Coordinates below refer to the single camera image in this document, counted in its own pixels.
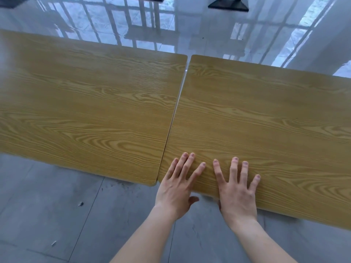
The person's right hand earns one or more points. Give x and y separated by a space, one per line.
238 205

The person's left hand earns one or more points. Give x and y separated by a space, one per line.
175 194

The small white scrap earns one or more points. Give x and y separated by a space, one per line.
53 243

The person's left forearm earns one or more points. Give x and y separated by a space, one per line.
145 241

